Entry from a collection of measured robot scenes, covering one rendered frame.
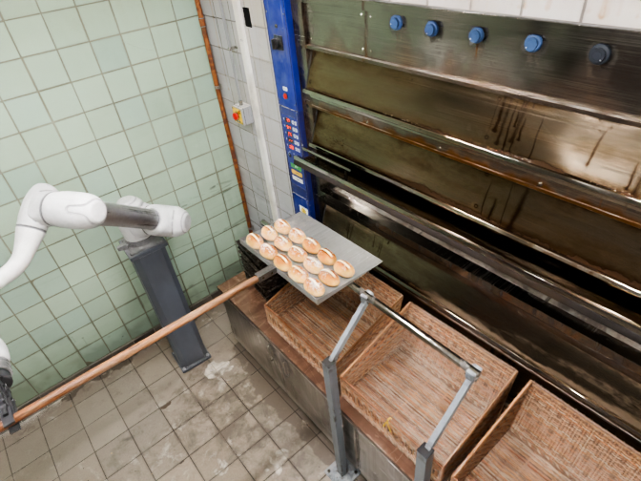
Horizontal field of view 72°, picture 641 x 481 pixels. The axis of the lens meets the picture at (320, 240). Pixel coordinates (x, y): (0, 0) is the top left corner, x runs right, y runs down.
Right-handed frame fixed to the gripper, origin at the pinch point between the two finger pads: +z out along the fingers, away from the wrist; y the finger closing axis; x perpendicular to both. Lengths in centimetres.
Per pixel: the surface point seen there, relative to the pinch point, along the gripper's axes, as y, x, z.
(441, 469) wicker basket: 47, -105, 86
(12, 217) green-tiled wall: -2, -26, -124
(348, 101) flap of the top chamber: -54, -151, -7
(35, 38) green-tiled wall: -77, -69, -125
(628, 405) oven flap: 18, -154, 120
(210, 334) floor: 122, -94, -97
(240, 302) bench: 63, -104, -53
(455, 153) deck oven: -47, -154, 44
